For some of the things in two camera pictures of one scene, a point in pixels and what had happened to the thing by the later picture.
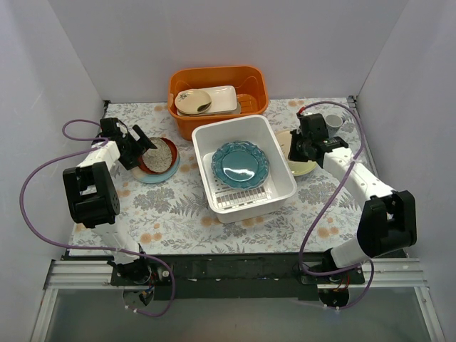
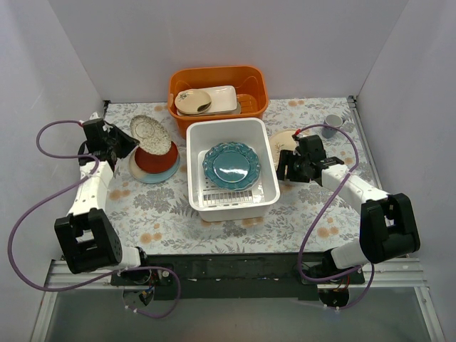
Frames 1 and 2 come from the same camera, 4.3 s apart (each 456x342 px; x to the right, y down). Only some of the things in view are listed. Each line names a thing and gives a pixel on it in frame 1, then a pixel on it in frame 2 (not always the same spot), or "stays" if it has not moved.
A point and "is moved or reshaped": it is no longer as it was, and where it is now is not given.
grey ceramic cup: (333, 122) stays
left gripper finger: (144, 140) to (122, 144)
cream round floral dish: (192, 101) stays
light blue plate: (156, 178) stays
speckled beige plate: (157, 159) to (153, 137)
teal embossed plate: (240, 164) is moved or reshaped
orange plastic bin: (201, 95) stays
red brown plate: (173, 149) stays
